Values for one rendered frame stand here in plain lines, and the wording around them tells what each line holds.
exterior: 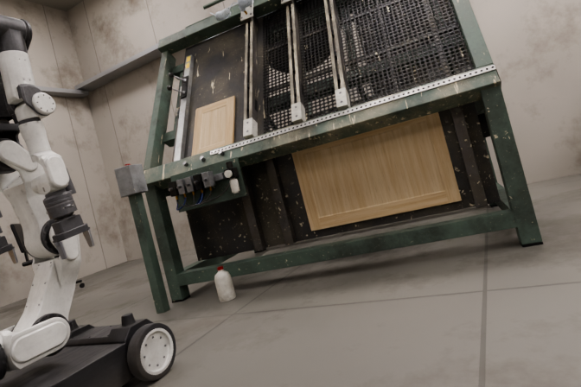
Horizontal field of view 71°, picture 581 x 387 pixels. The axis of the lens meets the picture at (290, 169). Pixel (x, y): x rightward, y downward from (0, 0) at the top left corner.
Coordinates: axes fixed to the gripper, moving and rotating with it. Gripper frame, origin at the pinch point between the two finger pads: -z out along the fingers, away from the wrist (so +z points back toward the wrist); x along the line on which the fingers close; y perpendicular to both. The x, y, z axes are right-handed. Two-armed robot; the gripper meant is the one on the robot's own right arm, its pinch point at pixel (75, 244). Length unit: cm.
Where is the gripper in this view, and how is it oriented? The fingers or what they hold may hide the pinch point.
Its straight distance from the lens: 161.3
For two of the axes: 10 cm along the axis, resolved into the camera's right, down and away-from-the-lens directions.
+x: 4.1, -2.3, 8.8
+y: -8.5, 2.4, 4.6
